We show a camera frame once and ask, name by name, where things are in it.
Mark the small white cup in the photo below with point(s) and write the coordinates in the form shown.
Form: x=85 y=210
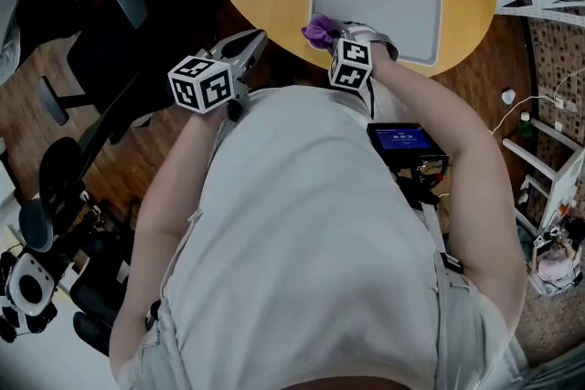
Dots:
x=508 y=96

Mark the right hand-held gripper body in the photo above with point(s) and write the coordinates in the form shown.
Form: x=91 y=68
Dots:
x=349 y=66

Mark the person's left forearm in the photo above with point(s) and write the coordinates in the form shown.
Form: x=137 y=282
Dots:
x=178 y=169

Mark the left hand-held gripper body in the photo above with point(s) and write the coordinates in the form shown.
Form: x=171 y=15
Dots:
x=201 y=84

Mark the person's light t-shirt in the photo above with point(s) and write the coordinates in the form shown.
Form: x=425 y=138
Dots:
x=311 y=219

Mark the black office chair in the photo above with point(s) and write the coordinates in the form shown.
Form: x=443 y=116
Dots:
x=59 y=178
x=100 y=41

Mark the black monitor blue screen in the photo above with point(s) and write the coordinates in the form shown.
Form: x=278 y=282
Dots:
x=402 y=139

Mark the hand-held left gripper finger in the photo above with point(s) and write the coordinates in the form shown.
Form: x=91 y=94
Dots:
x=250 y=57
x=235 y=43

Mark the white frame stand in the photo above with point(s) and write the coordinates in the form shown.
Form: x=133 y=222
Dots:
x=562 y=178

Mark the grey tray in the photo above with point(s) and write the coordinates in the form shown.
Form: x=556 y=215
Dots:
x=379 y=0

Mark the person's right forearm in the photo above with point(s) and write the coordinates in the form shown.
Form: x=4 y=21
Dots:
x=439 y=114

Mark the purple cloth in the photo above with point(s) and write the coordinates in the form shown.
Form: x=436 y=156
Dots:
x=320 y=32

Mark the green bottle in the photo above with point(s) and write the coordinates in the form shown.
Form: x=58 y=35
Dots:
x=524 y=125

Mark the black rig mount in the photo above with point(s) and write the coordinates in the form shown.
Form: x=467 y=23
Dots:
x=420 y=182

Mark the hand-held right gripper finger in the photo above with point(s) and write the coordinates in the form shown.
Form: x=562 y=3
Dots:
x=370 y=34

